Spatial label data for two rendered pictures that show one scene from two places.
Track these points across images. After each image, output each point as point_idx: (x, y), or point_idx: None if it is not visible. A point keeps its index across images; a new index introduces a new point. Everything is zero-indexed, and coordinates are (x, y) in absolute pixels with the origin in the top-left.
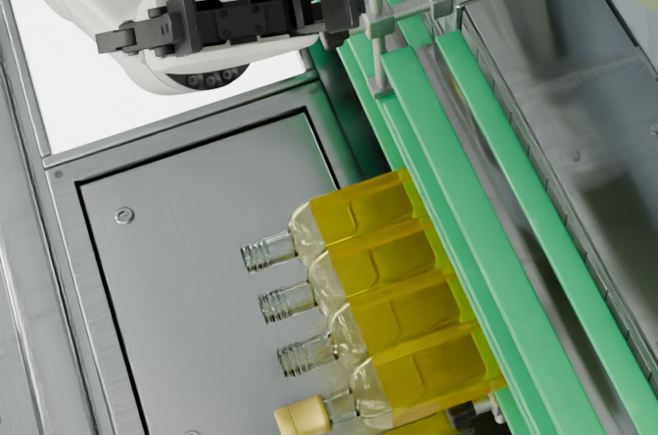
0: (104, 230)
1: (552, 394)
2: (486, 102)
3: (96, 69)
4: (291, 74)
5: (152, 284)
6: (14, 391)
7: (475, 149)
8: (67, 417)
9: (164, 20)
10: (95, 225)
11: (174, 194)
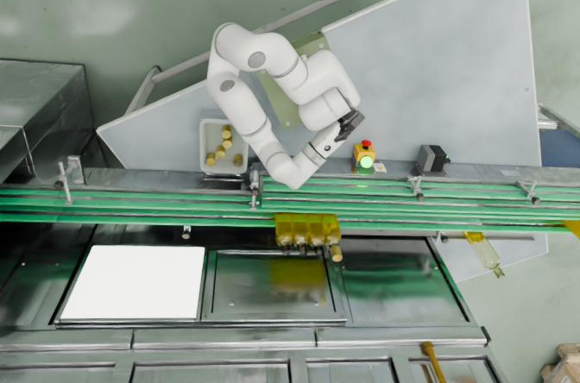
0: (234, 309)
1: (361, 191)
2: None
3: (166, 298)
4: (203, 250)
5: (260, 301)
6: (279, 352)
7: None
8: (298, 333)
9: (356, 118)
10: (230, 311)
11: (230, 288)
